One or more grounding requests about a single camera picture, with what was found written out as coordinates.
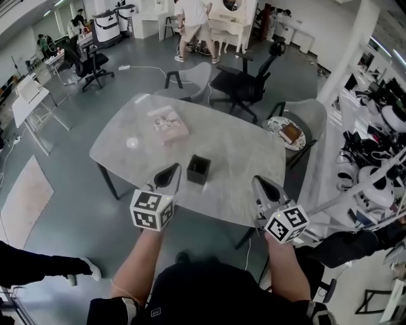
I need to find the person's black clothing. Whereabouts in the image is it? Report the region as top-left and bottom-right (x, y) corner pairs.
(86, 259), (336, 325)

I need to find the black square pen holder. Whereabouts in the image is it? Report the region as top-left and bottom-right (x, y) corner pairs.
(186, 154), (212, 186)

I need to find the white humanoid robot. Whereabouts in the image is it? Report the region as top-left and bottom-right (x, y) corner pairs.
(337, 163), (398, 212)

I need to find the black mesh office chair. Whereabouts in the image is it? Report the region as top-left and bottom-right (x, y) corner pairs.
(58, 34), (115, 93)

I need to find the brown book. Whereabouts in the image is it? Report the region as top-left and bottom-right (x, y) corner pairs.
(278, 123), (303, 144)

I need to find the person's right forearm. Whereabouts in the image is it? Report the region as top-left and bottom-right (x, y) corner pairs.
(264, 233), (312, 303)

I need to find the white folding table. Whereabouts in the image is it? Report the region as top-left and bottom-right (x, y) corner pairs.
(11, 72), (73, 157)

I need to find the round patterned cushion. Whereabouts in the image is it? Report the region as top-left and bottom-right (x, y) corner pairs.
(266, 116), (307, 152)

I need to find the white dressing table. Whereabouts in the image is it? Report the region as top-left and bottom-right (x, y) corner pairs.
(208, 0), (256, 53)

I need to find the white desk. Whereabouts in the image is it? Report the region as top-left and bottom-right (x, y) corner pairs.
(131, 0), (176, 41)

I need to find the black office chair with headrest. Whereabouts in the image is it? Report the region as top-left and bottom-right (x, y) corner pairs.
(208, 41), (287, 124)

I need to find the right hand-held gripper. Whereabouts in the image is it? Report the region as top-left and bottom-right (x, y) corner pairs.
(251, 175), (310, 245)

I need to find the pink flat box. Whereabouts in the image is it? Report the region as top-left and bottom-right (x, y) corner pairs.
(147, 106), (190, 147)

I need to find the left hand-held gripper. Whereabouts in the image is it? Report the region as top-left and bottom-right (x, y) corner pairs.
(129, 162), (183, 232)

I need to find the grey shell chair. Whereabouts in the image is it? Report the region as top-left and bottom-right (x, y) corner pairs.
(154, 61), (213, 103)
(261, 98), (328, 169)

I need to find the white wheeled robot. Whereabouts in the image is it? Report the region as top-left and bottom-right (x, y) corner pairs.
(91, 9), (123, 44)
(115, 2), (136, 33)

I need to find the person's left forearm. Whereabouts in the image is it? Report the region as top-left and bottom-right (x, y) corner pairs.
(110, 227), (164, 306)

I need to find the beige floor mat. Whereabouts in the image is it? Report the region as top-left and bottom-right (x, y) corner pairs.
(0, 154), (55, 251)

